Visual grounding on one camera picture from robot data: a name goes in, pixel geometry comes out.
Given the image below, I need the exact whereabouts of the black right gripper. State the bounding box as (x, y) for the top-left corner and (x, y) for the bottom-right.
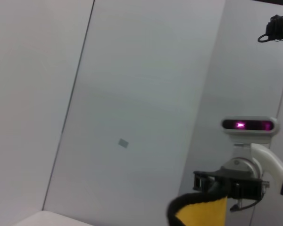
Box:
(193, 169), (265, 201)

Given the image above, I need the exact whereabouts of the yellow towel with black edge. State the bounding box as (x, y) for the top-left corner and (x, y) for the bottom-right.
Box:
(166, 178), (229, 226)

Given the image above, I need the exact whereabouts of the black right wrist cable plug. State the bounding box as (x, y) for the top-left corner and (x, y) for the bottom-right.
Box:
(229, 198), (260, 212)

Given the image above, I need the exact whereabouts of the white robot head camera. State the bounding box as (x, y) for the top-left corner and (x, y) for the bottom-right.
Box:
(221, 116), (278, 145)

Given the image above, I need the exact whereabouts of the grey wall sticker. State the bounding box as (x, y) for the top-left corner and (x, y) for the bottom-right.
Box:
(117, 138), (130, 149)

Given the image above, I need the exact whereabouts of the black mounted camera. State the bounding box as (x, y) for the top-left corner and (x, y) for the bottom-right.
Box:
(258, 8), (283, 49)

